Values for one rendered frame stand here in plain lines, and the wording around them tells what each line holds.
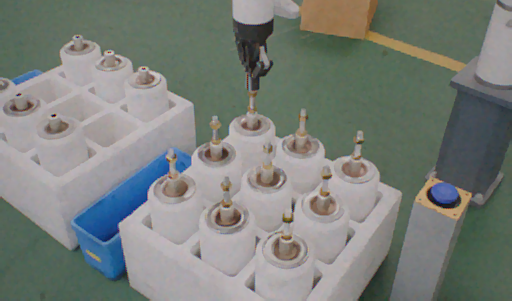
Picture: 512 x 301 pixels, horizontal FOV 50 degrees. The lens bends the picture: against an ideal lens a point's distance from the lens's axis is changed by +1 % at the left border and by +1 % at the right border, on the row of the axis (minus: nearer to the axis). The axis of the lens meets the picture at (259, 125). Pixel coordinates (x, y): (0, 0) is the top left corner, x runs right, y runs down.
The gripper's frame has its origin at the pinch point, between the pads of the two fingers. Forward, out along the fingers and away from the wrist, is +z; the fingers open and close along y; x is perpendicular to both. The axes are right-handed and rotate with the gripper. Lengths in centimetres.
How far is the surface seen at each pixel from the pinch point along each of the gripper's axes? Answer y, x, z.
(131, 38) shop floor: -95, -4, 36
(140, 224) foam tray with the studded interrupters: 10.7, -27.3, 17.7
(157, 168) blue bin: -12.7, -18.0, 26.3
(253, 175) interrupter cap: 14.6, -6.4, 10.3
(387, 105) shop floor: -23, 55, 36
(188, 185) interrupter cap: 12.2, -18.2, 10.3
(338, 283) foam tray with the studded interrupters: 36.5, -0.9, 18.3
